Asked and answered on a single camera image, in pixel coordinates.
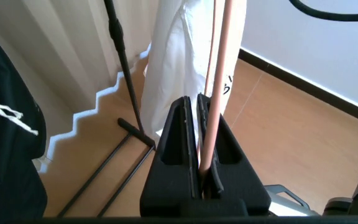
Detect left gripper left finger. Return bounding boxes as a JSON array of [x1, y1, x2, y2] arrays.
[[140, 95, 202, 217]]

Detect beige curtain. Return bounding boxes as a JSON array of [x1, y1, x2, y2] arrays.
[[0, 0, 160, 162]]

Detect white garment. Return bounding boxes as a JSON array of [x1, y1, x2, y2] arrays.
[[140, 0, 248, 144]]

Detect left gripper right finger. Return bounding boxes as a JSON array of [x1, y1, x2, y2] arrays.
[[196, 93, 272, 217]]

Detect pink clothes hanger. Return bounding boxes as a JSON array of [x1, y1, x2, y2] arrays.
[[196, 0, 234, 178]]

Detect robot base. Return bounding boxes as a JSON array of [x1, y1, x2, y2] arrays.
[[264, 142, 358, 217]]

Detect black shorts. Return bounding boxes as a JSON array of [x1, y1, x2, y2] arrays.
[[0, 21, 48, 224]]

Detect black clothes rack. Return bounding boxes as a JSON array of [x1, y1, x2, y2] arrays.
[[56, 0, 157, 218]]

